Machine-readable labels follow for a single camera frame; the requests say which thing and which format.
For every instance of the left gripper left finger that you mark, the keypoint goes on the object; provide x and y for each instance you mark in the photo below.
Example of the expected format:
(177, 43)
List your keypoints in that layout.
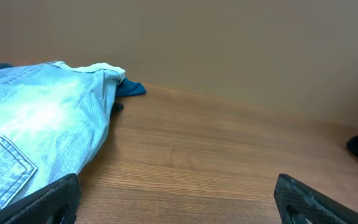
(54, 203)

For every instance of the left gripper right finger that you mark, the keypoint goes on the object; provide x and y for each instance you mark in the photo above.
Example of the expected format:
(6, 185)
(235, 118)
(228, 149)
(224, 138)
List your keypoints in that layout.
(298, 203)

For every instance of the black garment under pile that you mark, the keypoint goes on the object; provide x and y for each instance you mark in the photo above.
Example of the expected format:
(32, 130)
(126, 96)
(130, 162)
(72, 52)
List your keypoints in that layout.
(117, 107)

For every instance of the light blue denim shorts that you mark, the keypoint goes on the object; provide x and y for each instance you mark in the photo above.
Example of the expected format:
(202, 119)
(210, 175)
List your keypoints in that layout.
(53, 121)

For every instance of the blue t-shirt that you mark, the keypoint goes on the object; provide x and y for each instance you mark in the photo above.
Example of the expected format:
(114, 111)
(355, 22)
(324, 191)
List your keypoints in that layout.
(124, 89)

